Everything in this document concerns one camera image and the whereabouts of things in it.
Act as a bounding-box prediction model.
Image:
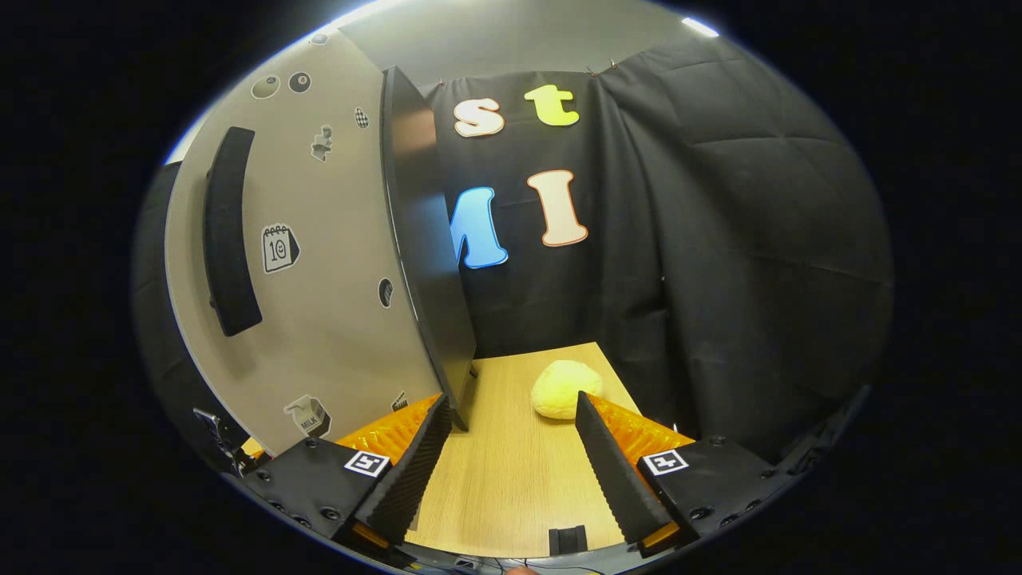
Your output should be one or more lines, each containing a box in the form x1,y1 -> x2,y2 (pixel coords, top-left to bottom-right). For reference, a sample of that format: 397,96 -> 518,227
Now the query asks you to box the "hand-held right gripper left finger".
240,391 -> 454,557

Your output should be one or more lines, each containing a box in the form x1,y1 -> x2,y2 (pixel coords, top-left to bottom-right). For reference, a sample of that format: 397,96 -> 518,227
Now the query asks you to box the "black door handle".
201,125 -> 265,339

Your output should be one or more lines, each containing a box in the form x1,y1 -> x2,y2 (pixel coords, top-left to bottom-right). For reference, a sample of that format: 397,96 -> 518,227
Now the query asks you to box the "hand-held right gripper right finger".
573,390 -> 799,560

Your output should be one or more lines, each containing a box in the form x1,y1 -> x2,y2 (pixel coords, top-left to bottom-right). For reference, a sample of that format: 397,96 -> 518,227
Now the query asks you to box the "grey cabinet door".
164,30 -> 450,462

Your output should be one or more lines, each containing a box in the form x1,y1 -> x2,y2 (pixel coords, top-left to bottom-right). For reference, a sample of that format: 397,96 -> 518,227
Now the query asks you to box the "black backdrop cloth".
132,32 -> 895,466

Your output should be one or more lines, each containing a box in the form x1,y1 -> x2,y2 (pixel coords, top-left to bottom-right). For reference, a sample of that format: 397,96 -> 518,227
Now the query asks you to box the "yellow round sponge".
530,359 -> 606,422

